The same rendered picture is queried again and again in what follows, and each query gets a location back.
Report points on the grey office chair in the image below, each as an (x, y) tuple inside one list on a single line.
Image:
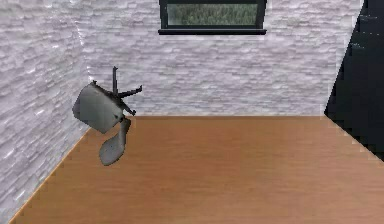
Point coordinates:
[(98, 110)]

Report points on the black framed window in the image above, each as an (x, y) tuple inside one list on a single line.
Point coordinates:
[(212, 15)]

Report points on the black cabinet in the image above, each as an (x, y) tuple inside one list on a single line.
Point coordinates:
[(361, 90)]

